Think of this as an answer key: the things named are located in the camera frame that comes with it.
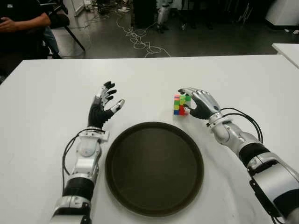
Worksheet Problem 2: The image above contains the folded metal stand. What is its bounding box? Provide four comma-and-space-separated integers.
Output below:
233, 0, 254, 25

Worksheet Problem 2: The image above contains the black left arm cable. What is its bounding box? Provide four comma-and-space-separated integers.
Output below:
61, 130, 84, 185

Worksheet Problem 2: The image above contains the black chair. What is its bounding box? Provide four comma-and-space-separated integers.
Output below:
39, 0, 86, 59

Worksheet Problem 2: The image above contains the tangled white floor cable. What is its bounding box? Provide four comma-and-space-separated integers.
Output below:
115, 17, 172, 59

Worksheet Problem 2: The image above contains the white side table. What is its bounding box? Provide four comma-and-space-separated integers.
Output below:
272, 43, 299, 70

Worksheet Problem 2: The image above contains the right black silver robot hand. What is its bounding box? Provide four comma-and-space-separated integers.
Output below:
178, 87, 222, 122

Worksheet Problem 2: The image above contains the white machine housing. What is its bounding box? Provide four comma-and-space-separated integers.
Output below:
265, 0, 299, 30

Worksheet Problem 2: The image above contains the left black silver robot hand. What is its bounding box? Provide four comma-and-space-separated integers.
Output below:
87, 81, 126, 129

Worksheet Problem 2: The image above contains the white panel board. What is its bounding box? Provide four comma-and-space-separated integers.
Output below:
63, 0, 86, 17

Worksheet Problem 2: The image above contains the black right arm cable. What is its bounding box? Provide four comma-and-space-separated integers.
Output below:
221, 107, 263, 143

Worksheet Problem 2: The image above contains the black panel screen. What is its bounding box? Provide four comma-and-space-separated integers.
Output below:
133, 0, 159, 28

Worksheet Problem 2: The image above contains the multicoloured Rubik's cube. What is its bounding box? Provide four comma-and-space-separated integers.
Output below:
173, 94, 191, 116

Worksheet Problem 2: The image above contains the seated person in black shirt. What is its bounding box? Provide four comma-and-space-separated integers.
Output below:
0, 0, 61, 75

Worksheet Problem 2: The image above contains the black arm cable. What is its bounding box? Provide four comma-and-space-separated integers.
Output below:
61, 130, 84, 185
221, 107, 263, 143

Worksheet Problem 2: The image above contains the dark brown round plate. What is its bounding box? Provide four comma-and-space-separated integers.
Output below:
105, 121, 205, 217

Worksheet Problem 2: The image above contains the thin grey floor cable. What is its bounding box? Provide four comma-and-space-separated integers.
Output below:
63, 17, 103, 59

